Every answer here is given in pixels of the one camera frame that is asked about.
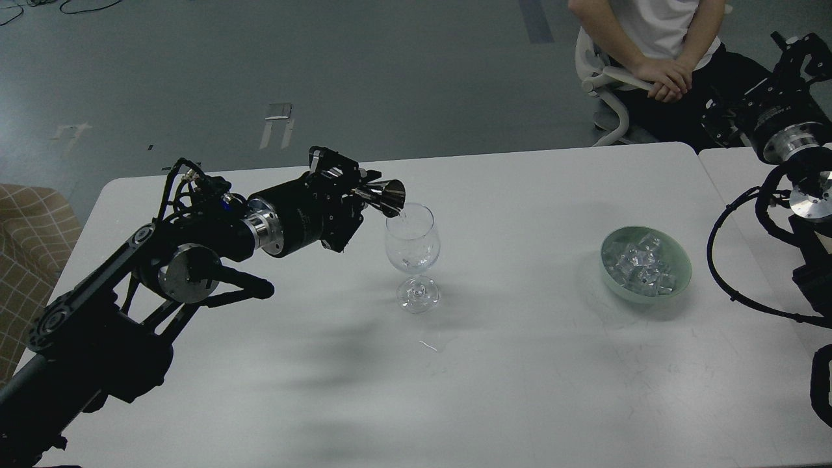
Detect person left hand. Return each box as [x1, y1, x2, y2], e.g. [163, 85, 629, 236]
[647, 62, 693, 103]

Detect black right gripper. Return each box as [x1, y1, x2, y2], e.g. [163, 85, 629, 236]
[701, 31, 831, 164]

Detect clear wine glass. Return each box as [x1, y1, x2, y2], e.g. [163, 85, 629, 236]
[384, 202, 441, 314]

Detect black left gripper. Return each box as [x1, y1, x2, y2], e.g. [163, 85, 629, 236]
[247, 146, 382, 258]

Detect steel double jigger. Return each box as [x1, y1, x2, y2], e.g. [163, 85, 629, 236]
[353, 179, 406, 217]

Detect green bowl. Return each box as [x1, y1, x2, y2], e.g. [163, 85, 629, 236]
[598, 226, 692, 306]

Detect person right hand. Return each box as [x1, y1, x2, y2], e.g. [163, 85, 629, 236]
[632, 57, 692, 93]

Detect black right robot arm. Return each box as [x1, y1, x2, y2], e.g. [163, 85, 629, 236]
[701, 32, 831, 329]

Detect person in white shirt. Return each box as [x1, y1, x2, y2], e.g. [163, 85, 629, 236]
[567, 1, 770, 152]

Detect white office chair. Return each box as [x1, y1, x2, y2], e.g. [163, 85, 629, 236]
[575, 29, 657, 146]

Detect pile of ice cubes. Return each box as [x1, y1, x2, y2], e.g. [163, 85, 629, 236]
[601, 231, 677, 297]

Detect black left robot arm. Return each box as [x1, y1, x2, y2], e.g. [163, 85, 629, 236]
[1, 146, 406, 467]

